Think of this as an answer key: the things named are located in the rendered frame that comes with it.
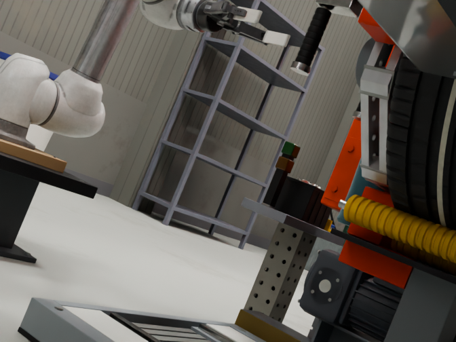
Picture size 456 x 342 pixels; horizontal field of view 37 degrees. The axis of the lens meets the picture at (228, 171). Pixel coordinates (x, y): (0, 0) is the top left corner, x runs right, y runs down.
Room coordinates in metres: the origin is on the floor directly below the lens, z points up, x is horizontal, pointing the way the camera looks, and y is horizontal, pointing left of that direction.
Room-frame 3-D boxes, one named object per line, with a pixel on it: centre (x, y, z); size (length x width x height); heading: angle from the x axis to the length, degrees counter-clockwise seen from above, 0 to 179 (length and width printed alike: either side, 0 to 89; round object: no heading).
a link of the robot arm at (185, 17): (1.71, 0.22, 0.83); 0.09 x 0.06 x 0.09; 143
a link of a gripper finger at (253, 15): (1.53, 0.09, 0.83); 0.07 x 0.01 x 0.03; 53
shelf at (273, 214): (2.27, -0.27, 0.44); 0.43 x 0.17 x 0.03; 143
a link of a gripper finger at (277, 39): (1.63, 0.01, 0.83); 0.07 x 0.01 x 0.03; 53
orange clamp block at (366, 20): (1.24, -0.17, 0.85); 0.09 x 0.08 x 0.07; 143
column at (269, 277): (2.30, -0.29, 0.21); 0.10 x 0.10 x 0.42; 53
